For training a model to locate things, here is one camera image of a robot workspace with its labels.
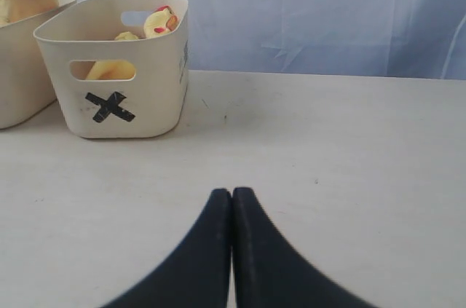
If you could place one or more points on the yellow chicken head with tube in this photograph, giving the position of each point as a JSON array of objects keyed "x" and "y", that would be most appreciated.
[{"x": 162, "y": 21}]

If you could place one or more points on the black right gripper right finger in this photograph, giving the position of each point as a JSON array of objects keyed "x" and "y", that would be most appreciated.
[{"x": 269, "y": 272}]

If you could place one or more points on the cream bin marked O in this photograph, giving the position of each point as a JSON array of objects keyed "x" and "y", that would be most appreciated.
[{"x": 26, "y": 88}]

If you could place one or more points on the cream bin marked X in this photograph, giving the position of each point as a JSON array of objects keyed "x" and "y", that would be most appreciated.
[{"x": 147, "y": 105}]

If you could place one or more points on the white backdrop curtain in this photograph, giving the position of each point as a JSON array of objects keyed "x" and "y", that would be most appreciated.
[{"x": 402, "y": 38}]

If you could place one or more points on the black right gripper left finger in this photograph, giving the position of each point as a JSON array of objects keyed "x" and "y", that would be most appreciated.
[{"x": 197, "y": 272}]

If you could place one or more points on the headless yellow rubber chicken body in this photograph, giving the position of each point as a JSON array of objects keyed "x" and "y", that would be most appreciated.
[{"x": 111, "y": 70}]

